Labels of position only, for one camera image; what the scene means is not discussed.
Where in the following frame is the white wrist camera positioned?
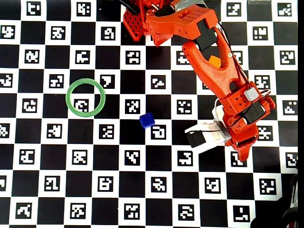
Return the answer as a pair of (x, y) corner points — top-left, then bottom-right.
(184, 104), (230, 148)

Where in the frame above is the green ring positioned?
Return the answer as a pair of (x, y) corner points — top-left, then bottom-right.
(66, 78), (106, 118)

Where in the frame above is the blue cube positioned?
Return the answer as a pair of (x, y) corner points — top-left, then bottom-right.
(139, 112), (156, 129)

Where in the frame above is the black camera stand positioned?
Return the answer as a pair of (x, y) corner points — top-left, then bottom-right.
(251, 173), (304, 228)

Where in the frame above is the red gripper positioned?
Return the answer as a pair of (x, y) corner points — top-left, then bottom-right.
(222, 98), (276, 162)

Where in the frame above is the orange cube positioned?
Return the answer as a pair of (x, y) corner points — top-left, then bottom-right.
(208, 56), (221, 69)

